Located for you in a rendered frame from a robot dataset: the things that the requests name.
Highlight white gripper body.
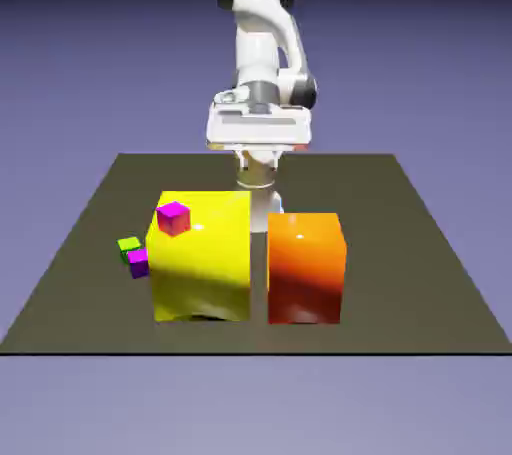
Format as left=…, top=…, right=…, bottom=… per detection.
left=205, top=102, right=312, bottom=154

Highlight small magenta cube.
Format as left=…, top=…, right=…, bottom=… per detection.
left=155, top=200, right=192, bottom=237

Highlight small green cube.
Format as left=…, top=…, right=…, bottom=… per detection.
left=116, top=236, right=143, bottom=265

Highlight small purple cube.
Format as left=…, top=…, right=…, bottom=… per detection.
left=126, top=248, right=151, bottom=280

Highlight large yellow box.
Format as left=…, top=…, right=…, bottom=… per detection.
left=145, top=189, right=252, bottom=323

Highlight large orange box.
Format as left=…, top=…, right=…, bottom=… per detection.
left=266, top=211, right=348, bottom=326

